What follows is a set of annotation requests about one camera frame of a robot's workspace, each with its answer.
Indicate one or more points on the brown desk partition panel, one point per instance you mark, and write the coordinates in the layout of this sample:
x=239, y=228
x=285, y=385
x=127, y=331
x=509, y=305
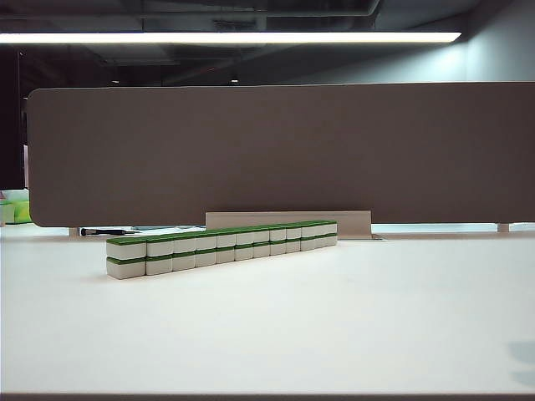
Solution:
x=267, y=154

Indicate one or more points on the green and white box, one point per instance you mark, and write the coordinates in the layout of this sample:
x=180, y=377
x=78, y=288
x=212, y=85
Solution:
x=21, y=211

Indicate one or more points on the long ceiling light strip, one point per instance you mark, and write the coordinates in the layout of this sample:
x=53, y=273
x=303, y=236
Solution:
x=209, y=37

